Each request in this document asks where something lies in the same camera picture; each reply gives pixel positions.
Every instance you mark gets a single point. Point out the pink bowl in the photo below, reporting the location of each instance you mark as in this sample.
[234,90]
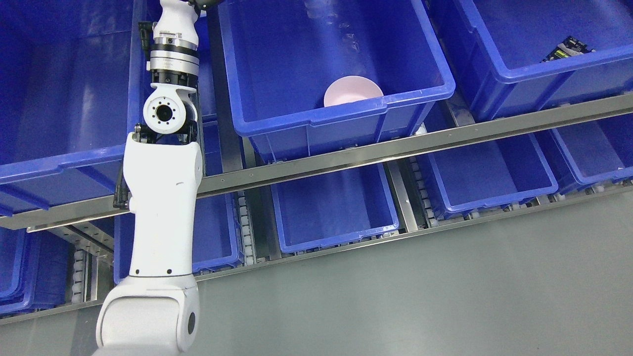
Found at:
[350,89]

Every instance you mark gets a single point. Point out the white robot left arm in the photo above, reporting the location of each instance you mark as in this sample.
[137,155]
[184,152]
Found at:
[154,311]

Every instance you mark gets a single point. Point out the blue bin lower middle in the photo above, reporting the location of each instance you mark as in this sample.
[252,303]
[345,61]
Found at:
[333,209]

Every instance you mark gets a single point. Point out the blue bin upper middle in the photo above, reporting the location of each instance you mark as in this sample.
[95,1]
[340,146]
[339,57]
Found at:
[281,55]

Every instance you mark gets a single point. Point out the blue bin lower right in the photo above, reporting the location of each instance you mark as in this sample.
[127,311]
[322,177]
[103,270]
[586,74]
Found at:
[484,176]

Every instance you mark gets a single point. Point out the blue bin upper right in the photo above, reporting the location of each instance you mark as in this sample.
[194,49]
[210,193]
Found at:
[495,48]

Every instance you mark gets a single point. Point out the blue bin upper left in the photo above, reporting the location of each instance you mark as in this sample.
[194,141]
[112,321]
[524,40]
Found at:
[72,87]

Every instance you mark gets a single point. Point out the blue bin far right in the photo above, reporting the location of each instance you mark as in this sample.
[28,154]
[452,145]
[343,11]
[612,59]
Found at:
[585,154]

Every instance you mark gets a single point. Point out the dark packaged item in bin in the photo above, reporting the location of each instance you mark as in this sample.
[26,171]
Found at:
[568,48]

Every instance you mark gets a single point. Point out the blue bin far left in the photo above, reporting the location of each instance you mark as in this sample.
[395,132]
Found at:
[33,271]

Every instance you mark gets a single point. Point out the steel shelf rack frame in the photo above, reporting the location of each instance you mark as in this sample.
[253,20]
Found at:
[379,153]

